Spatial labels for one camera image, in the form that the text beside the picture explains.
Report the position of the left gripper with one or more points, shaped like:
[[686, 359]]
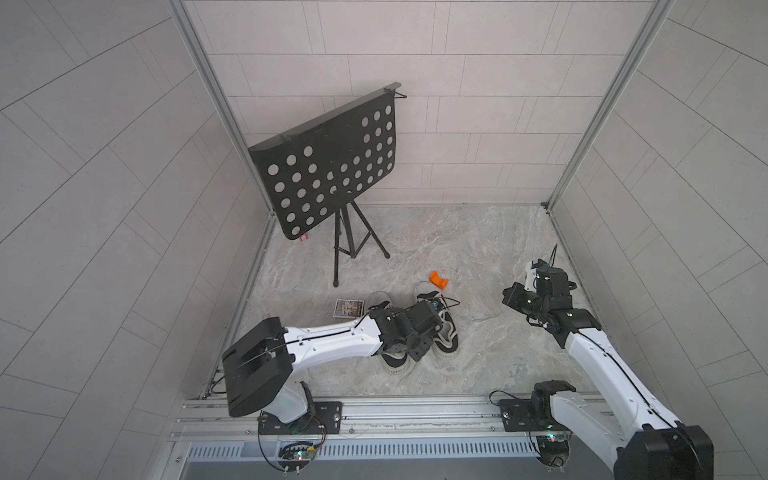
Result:
[[426, 342]]

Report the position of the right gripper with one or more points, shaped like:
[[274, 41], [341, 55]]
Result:
[[510, 300]]

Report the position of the black canvas sneaker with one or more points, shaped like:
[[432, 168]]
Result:
[[446, 342], [394, 363]]

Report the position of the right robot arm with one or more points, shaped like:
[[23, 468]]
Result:
[[644, 440]]

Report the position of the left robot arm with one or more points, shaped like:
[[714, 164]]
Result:
[[258, 369]]

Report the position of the orange plastic clip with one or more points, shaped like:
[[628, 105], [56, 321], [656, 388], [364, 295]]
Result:
[[438, 281]]

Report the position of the purple card box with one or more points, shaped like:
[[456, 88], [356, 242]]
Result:
[[348, 309]]

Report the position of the right green circuit board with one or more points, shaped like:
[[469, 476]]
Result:
[[553, 451]]

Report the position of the green circuit board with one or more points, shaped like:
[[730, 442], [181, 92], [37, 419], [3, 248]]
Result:
[[553, 451], [298, 452]]

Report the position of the left green circuit board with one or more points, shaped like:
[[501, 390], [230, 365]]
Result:
[[298, 452]]

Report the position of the black perforated music stand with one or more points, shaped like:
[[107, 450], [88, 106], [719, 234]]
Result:
[[318, 169]]

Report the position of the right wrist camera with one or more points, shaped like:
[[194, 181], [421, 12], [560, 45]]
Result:
[[531, 275]]

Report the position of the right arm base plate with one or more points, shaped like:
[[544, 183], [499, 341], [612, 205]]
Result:
[[518, 415]]

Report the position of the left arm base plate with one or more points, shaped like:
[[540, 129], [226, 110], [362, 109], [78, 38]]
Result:
[[322, 417]]

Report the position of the aluminium rail frame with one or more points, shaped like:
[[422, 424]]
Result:
[[379, 425]]

